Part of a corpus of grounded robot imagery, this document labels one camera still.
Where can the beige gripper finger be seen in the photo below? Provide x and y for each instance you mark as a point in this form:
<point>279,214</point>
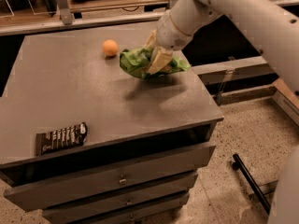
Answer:
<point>151,42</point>
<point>159,59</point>

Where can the green rice chip bag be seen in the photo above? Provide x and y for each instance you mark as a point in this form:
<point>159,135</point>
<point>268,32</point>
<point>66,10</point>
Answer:
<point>136,63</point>

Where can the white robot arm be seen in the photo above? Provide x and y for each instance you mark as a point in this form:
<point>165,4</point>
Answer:
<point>270,29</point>

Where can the black rxbar chocolate bar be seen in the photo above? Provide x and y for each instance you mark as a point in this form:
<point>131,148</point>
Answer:
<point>71,136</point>

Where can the orange ball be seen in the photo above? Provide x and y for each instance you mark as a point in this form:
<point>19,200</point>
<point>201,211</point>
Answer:
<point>110,48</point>

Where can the grey drawer cabinet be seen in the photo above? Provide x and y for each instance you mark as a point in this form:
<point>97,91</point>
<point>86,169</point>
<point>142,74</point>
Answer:
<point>146,139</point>

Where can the black metal bar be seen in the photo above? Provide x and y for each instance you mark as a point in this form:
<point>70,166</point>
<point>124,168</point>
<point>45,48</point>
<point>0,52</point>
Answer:
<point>238,164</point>

